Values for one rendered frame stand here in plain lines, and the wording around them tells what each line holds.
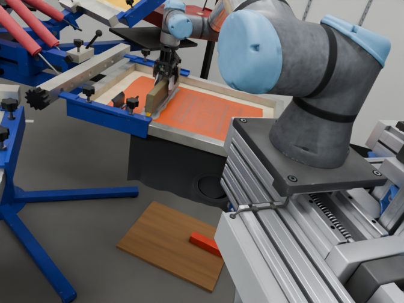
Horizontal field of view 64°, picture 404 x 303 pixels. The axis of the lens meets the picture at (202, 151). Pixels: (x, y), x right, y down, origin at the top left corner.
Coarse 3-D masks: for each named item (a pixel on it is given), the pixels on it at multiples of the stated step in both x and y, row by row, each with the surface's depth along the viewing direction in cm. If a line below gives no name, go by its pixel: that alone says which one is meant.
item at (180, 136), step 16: (128, 64) 155; (112, 80) 137; (192, 80) 157; (208, 80) 159; (80, 96) 118; (96, 96) 127; (240, 96) 156; (256, 96) 155; (160, 128) 111; (176, 128) 113; (192, 144) 111; (208, 144) 110
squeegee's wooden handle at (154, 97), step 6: (162, 78) 133; (162, 84) 127; (168, 84) 134; (156, 90) 121; (162, 90) 127; (150, 96) 117; (156, 96) 120; (162, 96) 130; (150, 102) 118; (156, 102) 123; (150, 108) 120
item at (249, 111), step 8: (136, 80) 151; (144, 80) 153; (152, 80) 154; (128, 88) 141; (136, 88) 143; (144, 88) 145; (152, 88) 146; (184, 88) 154; (176, 96) 144; (184, 96) 146; (200, 96) 150; (208, 96) 152; (216, 96) 154; (176, 104) 138; (232, 104) 150; (240, 104) 152; (248, 112) 146; (256, 112) 147
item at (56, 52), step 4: (48, 52) 135; (52, 52) 135; (56, 52) 136; (60, 52) 137; (64, 52) 138; (48, 56) 135; (52, 56) 135; (56, 56) 135; (60, 56) 134; (64, 56) 134; (48, 60) 136; (52, 60) 136; (56, 60) 136; (60, 60) 135; (56, 64) 137; (60, 64) 136; (72, 64) 135; (76, 64) 135
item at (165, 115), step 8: (128, 96) 135; (144, 96) 138; (112, 104) 126; (144, 104) 132; (168, 104) 136; (136, 112) 124; (160, 112) 128; (168, 112) 130; (152, 120) 122; (160, 120) 123; (168, 120) 124; (184, 128) 122; (192, 128) 123; (216, 136) 121; (224, 136) 123
